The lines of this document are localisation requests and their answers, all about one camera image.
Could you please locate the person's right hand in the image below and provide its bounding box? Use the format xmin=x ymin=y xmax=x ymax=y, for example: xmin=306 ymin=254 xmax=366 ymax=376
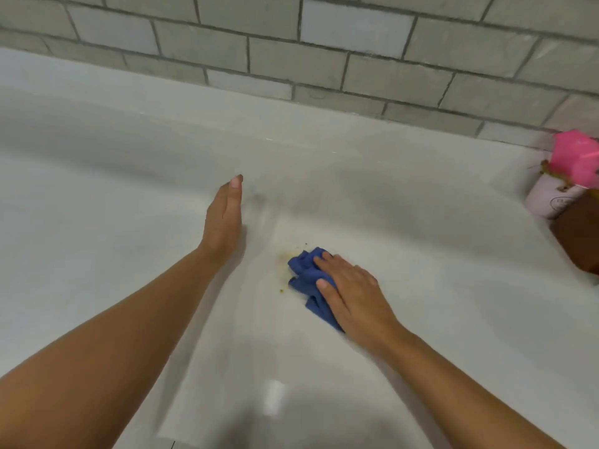
xmin=312 ymin=252 xmax=407 ymax=359

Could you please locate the person's left hand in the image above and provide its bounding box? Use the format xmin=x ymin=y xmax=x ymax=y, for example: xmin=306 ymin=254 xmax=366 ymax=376
xmin=198 ymin=174 xmax=244 ymax=265

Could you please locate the blue cloth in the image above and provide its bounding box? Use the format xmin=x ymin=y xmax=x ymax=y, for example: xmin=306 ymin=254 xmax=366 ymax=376
xmin=287 ymin=247 xmax=347 ymax=334

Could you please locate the pink metal bucket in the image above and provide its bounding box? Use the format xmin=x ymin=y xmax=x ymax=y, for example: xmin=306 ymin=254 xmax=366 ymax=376
xmin=524 ymin=161 xmax=588 ymax=220

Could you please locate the brown tissue box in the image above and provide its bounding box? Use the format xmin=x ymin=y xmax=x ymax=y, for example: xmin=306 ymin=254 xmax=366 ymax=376
xmin=550 ymin=189 xmax=599 ymax=276

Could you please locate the person's right forearm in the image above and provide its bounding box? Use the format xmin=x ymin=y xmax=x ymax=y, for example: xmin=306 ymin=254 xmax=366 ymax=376
xmin=374 ymin=326 xmax=570 ymax=449

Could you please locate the person's left forearm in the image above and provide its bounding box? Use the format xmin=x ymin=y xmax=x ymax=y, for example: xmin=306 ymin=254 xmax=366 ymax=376
xmin=0 ymin=247 xmax=226 ymax=449

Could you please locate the white countertop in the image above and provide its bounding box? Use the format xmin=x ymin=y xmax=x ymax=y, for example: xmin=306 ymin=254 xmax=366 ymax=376
xmin=0 ymin=47 xmax=599 ymax=449

